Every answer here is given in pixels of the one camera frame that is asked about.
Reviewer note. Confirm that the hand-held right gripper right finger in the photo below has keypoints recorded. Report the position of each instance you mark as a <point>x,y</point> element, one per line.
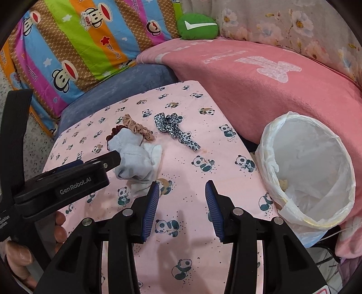
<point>213,212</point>

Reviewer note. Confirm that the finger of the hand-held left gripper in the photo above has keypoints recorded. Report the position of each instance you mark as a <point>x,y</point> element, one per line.
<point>110,159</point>
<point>70,165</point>

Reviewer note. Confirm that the colourful striped monkey pillow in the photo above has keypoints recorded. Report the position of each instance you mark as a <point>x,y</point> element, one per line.
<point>84,42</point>

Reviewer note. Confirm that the green plush cushion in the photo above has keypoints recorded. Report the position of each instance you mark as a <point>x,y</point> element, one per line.
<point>198,27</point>

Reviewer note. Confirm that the leopard print scrunchie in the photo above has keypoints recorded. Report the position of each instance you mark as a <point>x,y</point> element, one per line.
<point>169,127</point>

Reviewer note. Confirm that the pink panda print cloth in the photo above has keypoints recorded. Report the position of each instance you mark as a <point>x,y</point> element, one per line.
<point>198,135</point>

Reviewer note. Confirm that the pink blanket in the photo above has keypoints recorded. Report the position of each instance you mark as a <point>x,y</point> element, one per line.
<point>254,93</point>

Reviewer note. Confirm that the pink padded chair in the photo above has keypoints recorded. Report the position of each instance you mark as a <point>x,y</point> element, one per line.
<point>350,271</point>

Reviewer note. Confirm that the maroon scrunchie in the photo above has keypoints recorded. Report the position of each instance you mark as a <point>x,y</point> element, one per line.
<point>113,133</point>

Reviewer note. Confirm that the bin with white plastic bag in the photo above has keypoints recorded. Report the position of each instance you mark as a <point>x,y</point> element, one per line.
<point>311,158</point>

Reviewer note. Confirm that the person's left hand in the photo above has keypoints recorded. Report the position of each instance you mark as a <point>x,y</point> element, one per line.
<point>18,255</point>

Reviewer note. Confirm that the white sock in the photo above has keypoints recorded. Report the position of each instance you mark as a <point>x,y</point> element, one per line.
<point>154,152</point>

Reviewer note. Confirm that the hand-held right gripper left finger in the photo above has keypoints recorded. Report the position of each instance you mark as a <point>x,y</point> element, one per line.
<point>150,212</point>

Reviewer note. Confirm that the tan velvet scrunchie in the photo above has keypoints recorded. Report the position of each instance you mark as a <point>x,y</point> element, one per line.
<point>135,125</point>

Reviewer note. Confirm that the light blue sock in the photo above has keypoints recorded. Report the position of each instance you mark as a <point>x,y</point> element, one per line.
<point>133,164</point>

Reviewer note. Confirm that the blue-grey cushion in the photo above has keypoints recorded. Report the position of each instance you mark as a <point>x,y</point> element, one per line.
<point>135,82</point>

